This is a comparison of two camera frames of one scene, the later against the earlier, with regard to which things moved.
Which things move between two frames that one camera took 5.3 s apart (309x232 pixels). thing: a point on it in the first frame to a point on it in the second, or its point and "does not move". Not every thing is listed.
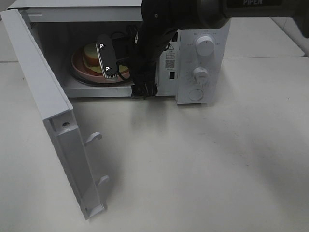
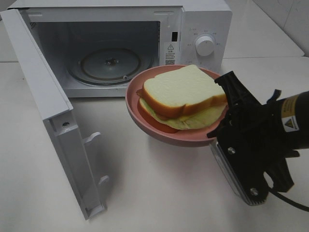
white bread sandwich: (92, 61) to (185, 98)
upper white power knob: (204, 46) does not move
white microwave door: (71, 147) does not move
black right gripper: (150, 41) to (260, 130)
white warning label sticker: (170, 57) does not move
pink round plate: (80, 66) to (176, 137)
